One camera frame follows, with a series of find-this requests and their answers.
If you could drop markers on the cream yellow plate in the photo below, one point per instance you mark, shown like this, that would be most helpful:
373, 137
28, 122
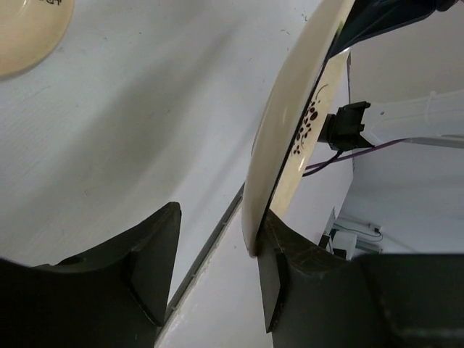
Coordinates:
30, 31

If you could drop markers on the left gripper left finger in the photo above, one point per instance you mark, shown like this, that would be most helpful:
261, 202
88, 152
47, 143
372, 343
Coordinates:
112, 295

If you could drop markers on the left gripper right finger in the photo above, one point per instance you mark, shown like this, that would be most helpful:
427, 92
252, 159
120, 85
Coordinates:
312, 298

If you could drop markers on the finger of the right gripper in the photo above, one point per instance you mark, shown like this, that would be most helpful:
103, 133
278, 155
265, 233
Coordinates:
363, 20

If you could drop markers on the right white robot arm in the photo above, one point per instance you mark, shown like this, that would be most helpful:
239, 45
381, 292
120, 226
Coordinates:
366, 124

